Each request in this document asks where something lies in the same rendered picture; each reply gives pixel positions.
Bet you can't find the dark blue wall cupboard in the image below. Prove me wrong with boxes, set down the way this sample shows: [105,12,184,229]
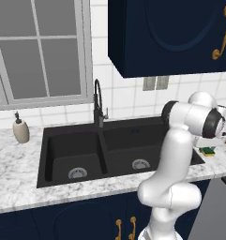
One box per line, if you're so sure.
[107,0,226,79]

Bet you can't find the beige soap dispenser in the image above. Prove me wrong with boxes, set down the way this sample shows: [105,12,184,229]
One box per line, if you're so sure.
[12,111,31,145]

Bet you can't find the grey wall socket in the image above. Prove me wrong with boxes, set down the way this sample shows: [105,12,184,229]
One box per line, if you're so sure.
[142,76,157,92]
[156,75,171,91]

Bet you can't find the grey dishwasher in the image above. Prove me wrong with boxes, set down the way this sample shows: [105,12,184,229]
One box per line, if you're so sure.
[187,177,226,240]

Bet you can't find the dark blue cupboard door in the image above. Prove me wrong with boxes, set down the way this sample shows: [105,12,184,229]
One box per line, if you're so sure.
[126,179,212,240]
[0,209,34,240]
[30,196,128,240]

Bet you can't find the black double sink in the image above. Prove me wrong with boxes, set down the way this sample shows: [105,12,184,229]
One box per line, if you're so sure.
[36,115,206,189]

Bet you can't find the gold cupboard handle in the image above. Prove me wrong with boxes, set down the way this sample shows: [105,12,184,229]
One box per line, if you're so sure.
[211,3,226,61]
[128,216,138,240]
[114,218,123,240]

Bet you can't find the black tap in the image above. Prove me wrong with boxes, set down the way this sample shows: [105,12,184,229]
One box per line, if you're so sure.
[92,78,110,128]

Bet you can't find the green and yellow sponge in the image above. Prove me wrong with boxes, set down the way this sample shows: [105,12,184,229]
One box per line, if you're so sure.
[198,145,217,158]

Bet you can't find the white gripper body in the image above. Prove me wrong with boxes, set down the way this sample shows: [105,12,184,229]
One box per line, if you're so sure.
[193,136,226,148]

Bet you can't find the grey framed window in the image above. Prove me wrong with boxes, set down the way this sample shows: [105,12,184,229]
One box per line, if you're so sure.
[0,0,94,113]

